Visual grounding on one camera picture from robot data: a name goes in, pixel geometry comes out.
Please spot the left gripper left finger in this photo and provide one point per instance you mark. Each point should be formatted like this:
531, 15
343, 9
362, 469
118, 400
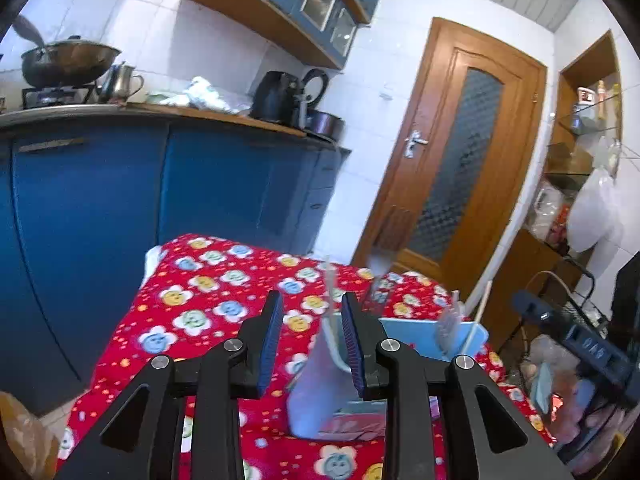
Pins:
139, 435

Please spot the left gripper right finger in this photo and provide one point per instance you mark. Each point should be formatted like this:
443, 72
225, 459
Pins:
485, 435

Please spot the wooden chopstick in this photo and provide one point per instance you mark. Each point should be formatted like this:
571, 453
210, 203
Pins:
476, 322

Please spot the blue kitchen base cabinets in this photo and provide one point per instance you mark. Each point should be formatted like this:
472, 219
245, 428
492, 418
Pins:
87, 190

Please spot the person's right hand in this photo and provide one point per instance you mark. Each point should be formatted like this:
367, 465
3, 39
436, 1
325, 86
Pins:
614, 424

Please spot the black metal rack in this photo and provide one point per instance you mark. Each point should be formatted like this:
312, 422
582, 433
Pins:
565, 285

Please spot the red smiley flower tablecloth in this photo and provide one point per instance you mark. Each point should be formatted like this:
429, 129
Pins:
196, 294

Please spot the light blue utensil box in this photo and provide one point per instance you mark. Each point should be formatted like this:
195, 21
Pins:
330, 400

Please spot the white plastic bag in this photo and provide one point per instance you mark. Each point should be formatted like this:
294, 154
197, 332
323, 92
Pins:
595, 212

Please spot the wooden door with glass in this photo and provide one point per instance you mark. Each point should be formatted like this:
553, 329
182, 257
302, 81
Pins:
460, 159

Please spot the wooden shelf unit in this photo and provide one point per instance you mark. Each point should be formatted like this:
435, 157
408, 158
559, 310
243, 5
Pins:
588, 112

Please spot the crumpled cloth on counter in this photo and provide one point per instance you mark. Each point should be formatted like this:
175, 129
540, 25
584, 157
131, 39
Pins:
199, 95

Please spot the steel kettle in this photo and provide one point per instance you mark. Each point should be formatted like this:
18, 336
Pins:
120, 84

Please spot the black wok on stove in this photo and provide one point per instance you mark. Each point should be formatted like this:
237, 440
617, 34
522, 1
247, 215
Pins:
70, 62

